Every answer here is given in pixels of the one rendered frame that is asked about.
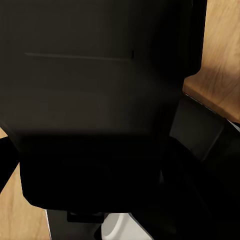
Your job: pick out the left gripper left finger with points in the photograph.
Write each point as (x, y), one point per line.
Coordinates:
(9, 159)

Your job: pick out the digital camera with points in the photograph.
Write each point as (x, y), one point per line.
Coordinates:
(89, 90)

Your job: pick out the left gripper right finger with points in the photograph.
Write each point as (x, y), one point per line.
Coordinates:
(203, 206)

